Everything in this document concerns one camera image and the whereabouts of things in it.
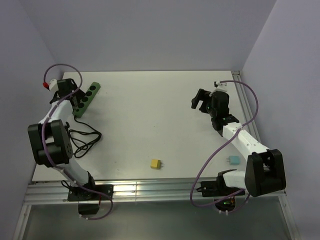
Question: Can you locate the green power strip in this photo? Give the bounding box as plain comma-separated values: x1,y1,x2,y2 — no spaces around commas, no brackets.
72,82,101,118

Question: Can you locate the yellow plug adapter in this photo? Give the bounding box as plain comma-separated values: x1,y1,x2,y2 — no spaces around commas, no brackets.
150,159,164,170

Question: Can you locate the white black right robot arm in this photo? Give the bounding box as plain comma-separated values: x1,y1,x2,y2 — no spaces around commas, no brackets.
191,88,287,197

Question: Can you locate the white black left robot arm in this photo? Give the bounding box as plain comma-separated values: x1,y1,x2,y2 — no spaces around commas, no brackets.
27,78,98,200

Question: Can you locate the light blue plug adapter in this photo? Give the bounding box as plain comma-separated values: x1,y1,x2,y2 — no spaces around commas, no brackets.
226,155,241,166

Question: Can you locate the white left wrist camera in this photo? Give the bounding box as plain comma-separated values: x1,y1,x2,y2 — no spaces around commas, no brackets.
42,78,59,92

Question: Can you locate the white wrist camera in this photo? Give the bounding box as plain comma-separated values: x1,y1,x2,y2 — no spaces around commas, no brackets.
213,81,228,93
42,78,59,92

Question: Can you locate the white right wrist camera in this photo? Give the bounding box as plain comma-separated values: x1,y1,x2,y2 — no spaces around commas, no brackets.
213,81,228,93

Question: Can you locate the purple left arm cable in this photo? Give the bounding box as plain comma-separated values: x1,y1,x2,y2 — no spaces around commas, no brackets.
41,64,114,221

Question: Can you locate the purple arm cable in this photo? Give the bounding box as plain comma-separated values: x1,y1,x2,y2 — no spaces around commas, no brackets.
41,64,114,221
189,79,259,213

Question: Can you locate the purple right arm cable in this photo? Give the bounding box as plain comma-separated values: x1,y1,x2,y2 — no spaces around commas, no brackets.
189,79,259,213

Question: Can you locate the aluminium side rail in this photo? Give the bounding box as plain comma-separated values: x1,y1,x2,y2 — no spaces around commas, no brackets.
235,83,261,142

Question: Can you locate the black power cord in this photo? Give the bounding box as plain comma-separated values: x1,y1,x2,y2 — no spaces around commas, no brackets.
66,116,103,159

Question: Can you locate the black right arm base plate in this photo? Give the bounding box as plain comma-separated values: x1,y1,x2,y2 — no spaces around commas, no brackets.
196,180,240,198

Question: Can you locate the aluminium front rail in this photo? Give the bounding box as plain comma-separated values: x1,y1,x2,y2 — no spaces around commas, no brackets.
23,178,287,206

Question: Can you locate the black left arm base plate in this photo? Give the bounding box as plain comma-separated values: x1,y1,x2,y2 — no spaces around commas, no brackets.
67,184,114,202

